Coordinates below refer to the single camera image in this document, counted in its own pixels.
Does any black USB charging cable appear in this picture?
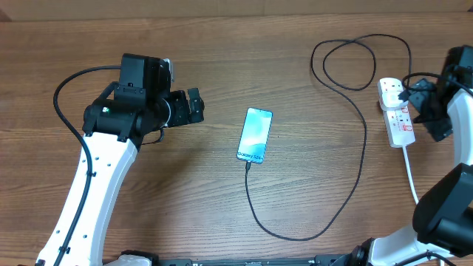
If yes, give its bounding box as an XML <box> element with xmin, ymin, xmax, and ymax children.
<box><xmin>243</xmin><ymin>33</ymin><xmax>412</xmax><ymax>242</ymax></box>

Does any Samsung Galaxy smartphone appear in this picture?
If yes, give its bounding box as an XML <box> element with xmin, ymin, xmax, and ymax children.
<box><xmin>236</xmin><ymin>108</ymin><xmax>273</xmax><ymax>164</ymax></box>

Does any white power strip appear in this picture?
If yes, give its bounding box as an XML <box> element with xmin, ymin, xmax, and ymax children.
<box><xmin>376</xmin><ymin>77</ymin><xmax>417</xmax><ymax>149</ymax></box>

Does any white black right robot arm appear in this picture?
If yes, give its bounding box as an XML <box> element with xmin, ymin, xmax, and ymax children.
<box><xmin>333</xmin><ymin>45</ymin><xmax>472</xmax><ymax>265</ymax></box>

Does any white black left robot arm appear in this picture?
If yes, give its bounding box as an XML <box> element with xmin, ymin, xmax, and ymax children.
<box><xmin>35</xmin><ymin>53</ymin><xmax>205</xmax><ymax>265</ymax></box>

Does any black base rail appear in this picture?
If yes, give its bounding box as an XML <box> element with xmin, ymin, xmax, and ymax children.
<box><xmin>105</xmin><ymin>250</ymin><xmax>368</xmax><ymax>266</ymax></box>

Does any white charger plug adapter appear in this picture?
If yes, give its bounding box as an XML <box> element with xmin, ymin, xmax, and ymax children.
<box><xmin>379</xmin><ymin>89</ymin><xmax>408</xmax><ymax>112</ymax></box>

